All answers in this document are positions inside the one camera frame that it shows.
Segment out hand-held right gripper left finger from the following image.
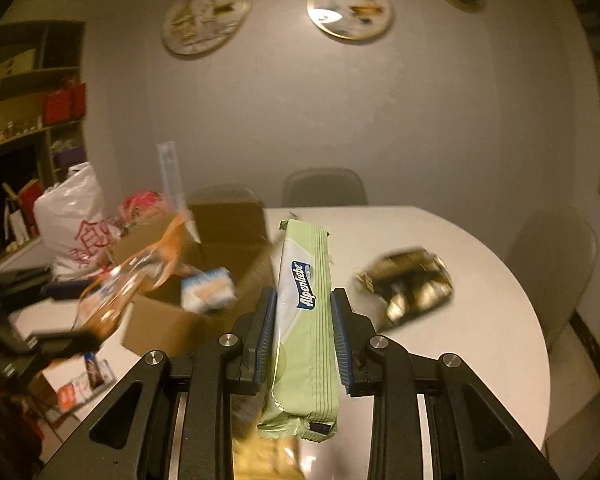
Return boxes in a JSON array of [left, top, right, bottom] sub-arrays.
[[40, 286, 278, 480]]

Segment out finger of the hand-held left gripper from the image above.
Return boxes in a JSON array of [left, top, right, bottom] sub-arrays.
[[41, 280, 92, 302], [29, 329, 104, 360]]

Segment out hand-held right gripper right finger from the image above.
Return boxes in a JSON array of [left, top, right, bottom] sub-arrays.
[[330, 288, 558, 480]]

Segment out green candy packet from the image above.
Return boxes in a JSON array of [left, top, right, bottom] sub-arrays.
[[256, 219, 340, 444]]

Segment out clear orange snack packet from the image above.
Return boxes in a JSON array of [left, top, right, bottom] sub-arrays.
[[76, 210, 202, 338]]

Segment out blue biscuit packet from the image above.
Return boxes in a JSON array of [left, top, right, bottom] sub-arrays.
[[180, 267, 238, 315]]

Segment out cardboard box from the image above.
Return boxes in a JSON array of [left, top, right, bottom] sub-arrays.
[[107, 200, 276, 357]]

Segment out brown chocolate bar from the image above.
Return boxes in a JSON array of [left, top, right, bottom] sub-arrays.
[[82, 352, 106, 391]]

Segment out orange sesame bar packet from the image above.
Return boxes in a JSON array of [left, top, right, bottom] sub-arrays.
[[29, 352, 117, 428]]

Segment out white plastic bag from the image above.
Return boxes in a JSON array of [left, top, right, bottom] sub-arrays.
[[32, 161, 116, 281]]

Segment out gold foil packet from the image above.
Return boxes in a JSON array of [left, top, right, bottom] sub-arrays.
[[354, 247, 455, 332]]

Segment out red snack bag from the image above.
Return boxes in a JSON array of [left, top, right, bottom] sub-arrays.
[[117, 190, 173, 228]]

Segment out purple box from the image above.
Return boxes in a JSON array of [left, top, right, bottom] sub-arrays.
[[55, 150, 88, 169]]

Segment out beige chair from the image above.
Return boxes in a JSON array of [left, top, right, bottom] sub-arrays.
[[281, 167, 368, 207], [505, 205, 600, 353], [186, 185, 266, 211]]

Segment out stack of clear plastic cups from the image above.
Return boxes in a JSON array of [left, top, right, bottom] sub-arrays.
[[156, 141, 188, 213]]

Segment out red gift bag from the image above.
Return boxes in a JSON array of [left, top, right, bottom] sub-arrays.
[[42, 89, 74, 125], [70, 81, 88, 119]]

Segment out wooden wall shelf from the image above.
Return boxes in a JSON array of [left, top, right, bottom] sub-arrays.
[[0, 21, 88, 261]]

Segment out large round wall picture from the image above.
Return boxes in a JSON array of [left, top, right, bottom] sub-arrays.
[[161, 0, 253, 56]]

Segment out medium round wall picture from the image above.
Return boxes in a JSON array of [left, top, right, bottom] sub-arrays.
[[307, 0, 396, 41]]

